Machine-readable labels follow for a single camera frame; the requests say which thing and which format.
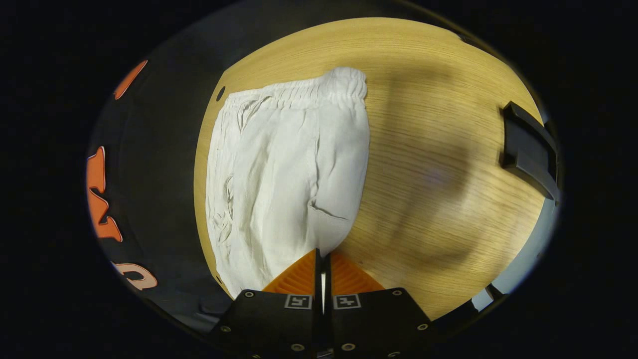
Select white jeans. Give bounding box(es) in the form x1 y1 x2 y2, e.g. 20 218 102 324
205 66 370 300

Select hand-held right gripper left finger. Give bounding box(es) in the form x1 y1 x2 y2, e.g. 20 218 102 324
209 248 324 359

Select black plastic holder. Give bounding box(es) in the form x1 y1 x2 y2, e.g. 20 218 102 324
500 101 560 201

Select black backdrop cloth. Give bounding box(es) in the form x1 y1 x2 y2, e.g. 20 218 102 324
86 30 240 332

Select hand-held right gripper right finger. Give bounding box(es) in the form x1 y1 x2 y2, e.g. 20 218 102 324
324 249 434 359

